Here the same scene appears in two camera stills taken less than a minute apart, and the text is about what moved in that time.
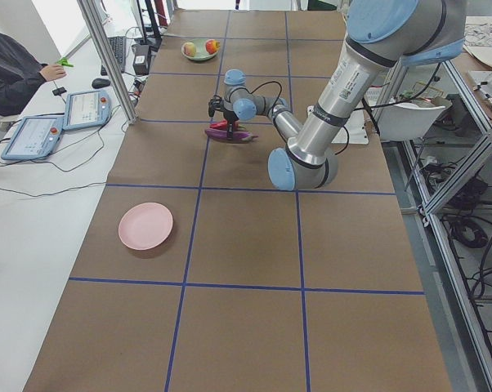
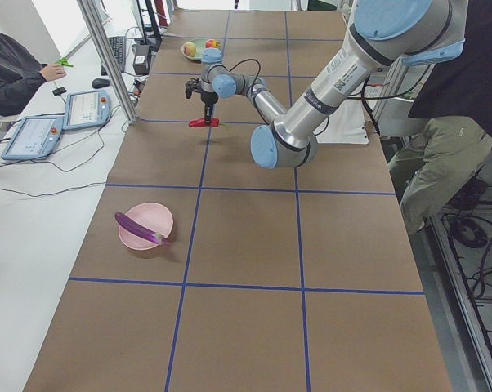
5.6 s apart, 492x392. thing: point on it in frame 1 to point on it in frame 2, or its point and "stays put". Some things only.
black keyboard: [118, 45] stays put
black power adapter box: [140, 61] stays put
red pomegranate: [212, 46] stays put
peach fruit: [190, 49] stays put
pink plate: [145, 225] stays put
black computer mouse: [100, 82] stays put
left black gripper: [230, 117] to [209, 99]
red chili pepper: [223, 125] to [214, 122]
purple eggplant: [221, 135] to [139, 229]
